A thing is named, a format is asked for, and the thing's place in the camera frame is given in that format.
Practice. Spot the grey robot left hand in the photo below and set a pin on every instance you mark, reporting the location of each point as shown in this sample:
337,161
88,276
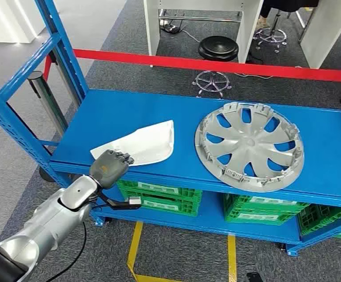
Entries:
107,169

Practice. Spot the white curved car part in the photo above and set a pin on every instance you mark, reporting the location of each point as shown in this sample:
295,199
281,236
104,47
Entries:
147,144

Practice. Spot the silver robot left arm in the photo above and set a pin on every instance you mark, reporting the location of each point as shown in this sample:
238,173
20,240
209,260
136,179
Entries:
50,222

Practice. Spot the blue metal shelf rack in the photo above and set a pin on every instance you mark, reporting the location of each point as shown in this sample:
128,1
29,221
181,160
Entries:
129,113

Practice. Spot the red barrier belt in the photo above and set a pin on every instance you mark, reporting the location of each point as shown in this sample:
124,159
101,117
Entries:
188,62

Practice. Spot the black power strip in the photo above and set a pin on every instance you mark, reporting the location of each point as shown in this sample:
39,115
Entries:
172,28

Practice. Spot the silver wheel hubcap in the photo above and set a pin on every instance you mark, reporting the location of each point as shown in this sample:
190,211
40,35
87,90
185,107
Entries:
248,142

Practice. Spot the black round stool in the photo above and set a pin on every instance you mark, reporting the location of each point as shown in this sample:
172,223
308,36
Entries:
217,48

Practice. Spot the white display plinth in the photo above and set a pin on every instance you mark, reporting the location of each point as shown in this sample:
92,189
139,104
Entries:
8,19

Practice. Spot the white office desk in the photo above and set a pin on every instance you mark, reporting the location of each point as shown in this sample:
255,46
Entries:
323,35
249,31

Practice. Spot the chrome base swivel stool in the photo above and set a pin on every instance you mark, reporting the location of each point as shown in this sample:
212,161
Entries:
275,21

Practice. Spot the person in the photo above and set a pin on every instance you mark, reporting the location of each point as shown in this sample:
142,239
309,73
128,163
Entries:
288,4

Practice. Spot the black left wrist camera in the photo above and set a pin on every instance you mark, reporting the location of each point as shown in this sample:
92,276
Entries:
134,201

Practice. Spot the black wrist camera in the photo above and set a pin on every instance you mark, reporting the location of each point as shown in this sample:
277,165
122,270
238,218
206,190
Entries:
134,201
254,278

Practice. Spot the black stanchion post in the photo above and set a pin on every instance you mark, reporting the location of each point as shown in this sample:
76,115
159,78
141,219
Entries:
46,175

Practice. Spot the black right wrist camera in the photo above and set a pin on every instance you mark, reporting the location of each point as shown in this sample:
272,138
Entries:
254,278

